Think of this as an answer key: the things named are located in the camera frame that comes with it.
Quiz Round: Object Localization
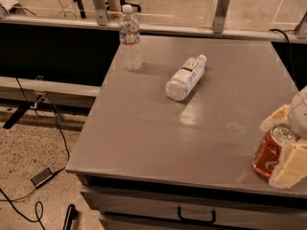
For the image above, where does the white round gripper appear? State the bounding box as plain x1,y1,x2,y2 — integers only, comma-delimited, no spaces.
260,86,307,189

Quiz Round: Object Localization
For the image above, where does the red coke can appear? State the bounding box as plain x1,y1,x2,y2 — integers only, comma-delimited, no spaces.
252,125,296,180

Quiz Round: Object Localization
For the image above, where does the blue plastic bottle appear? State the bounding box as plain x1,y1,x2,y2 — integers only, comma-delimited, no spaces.
165,55,207,102

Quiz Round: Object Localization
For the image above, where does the upright clear water bottle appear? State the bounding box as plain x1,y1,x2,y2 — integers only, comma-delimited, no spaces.
118,4,142,71

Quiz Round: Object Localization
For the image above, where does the grey cabinet drawer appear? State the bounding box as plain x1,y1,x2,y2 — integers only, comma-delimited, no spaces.
81,187,307,230

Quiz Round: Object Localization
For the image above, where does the black object on floor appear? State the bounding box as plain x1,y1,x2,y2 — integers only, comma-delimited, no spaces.
62,204,77,230

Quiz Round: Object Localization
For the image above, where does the black power adapter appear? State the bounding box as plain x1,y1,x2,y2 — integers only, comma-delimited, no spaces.
31,168,53,189

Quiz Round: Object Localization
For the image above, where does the black tripod leg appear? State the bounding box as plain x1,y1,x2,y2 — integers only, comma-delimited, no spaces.
73,0,86,18

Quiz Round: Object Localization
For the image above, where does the black cable at right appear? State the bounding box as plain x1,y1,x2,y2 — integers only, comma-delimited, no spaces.
269,28,298,84

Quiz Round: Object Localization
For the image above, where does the black drawer handle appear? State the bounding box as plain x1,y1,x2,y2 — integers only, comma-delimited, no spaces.
177,207,216,225

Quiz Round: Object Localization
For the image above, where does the right metal bracket post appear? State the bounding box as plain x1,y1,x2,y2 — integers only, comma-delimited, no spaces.
212,0,230,34

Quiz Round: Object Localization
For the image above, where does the metal bracket post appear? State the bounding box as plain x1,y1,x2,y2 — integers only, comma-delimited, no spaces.
212,0,230,34
92,0,108,26

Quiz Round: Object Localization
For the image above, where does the left metal bracket post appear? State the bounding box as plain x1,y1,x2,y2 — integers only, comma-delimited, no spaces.
92,0,108,26

